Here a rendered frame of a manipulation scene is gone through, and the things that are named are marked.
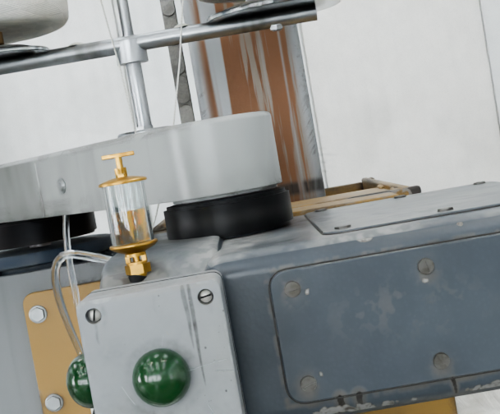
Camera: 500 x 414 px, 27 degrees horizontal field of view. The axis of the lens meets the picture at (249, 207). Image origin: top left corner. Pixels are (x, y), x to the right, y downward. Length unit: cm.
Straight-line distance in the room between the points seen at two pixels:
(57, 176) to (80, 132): 497
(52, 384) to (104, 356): 45
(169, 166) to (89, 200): 12
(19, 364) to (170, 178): 35
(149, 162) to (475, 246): 25
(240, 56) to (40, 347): 35
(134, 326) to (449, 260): 18
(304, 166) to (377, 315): 50
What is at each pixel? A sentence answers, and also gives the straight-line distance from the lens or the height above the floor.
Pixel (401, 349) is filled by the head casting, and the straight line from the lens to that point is 59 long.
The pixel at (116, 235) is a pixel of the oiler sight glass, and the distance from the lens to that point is 60.
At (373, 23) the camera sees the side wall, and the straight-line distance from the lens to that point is 583.
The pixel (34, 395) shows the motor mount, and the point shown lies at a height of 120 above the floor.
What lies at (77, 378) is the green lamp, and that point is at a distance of 55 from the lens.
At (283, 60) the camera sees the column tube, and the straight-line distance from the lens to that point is 107.
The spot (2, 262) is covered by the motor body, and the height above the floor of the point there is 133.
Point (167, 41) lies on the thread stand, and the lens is 91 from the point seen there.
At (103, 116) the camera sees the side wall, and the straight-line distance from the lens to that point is 580.
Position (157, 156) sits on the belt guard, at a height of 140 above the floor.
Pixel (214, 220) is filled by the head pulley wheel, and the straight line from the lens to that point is 68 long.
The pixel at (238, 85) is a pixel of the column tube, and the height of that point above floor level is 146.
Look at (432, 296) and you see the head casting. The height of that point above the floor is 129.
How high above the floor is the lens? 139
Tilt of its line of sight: 3 degrees down
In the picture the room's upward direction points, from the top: 10 degrees counter-clockwise
